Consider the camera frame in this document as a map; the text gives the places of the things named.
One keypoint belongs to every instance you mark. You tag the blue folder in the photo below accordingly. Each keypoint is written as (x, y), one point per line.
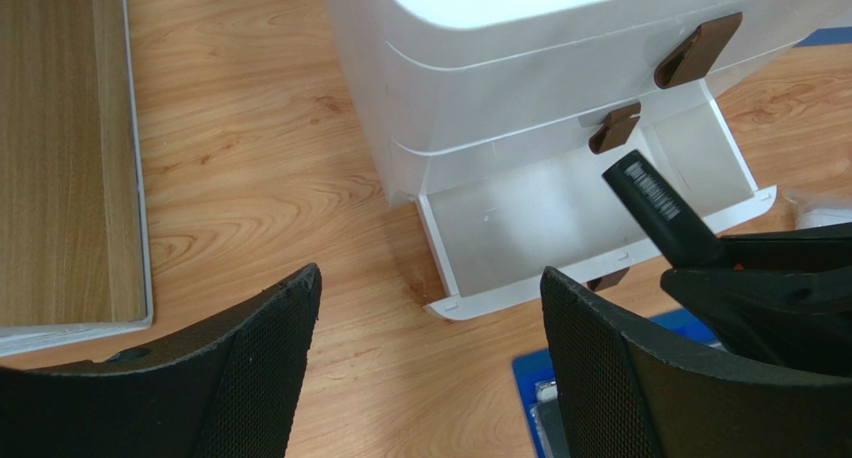
(535, 378)

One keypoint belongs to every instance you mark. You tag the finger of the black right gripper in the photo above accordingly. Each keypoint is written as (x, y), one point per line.
(791, 319)
(820, 248)

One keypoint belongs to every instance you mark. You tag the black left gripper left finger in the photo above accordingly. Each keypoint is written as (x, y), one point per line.
(226, 386)

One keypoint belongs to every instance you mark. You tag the white bottom drawer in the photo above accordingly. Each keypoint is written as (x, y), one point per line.
(492, 239)

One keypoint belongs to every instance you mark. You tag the white three drawer organizer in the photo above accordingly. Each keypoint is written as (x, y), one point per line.
(449, 92)

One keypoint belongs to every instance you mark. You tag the white wire shelf rack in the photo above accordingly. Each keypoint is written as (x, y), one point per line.
(75, 260)

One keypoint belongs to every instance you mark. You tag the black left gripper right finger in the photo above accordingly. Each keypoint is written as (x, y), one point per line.
(628, 387)

